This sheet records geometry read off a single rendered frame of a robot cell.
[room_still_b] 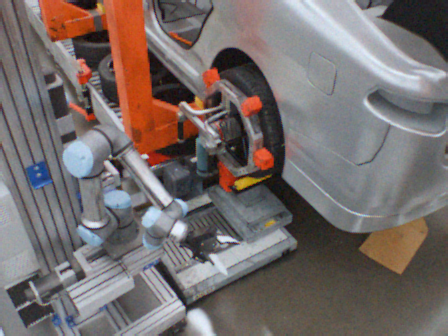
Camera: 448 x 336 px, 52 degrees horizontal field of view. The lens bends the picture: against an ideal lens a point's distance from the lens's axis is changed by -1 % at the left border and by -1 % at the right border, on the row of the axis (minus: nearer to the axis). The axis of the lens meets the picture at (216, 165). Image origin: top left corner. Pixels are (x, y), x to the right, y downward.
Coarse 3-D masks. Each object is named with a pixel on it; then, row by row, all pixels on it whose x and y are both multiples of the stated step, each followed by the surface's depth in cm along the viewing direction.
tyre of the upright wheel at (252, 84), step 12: (228, 72) 258; (240, 72) 251; (252, 72) 251; (240, 84) 250; (252, 84) 244; (264, 84) 245; (216, 96) 281; (252, 96) 243; (264, 96) 241; (264, 108) 239; (276, 108) 242; (216, 120) 292; (264, 120) 241; (276, 120) 242; (264, 132) 245; (276, 132) 242; (276, 144) 245; (276, 156) 249; (276, 168) 260
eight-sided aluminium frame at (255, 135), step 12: (216, 84) 255; (228, 84) 253; (204, 96) 274; (228, 96) 249; (240, 96) 244; (204, 108) 281; (240, 108) 242; (204, 120) 286; (252, 120) 244; (252, 132) 241; (252, 144) 243; (228, 156) 285; (252, 156) 248; (228, 168) 281; (240, 168) 269; (252, 168) 254
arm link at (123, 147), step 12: (108, 132) 165; (120, 132) 169; (120, 144) 168; (132, 144) 172; (120, 156) 170; (132, 156) 171; (132, 168) 172; (144, 168) 173; (144, 180) 173; (156, 180) 176; (144, 192) 176; (156, 192) 175; (168, 192) 178; (156, 204) 177; (168, 204) 176; (180, 204) 180; (180, 216) 179
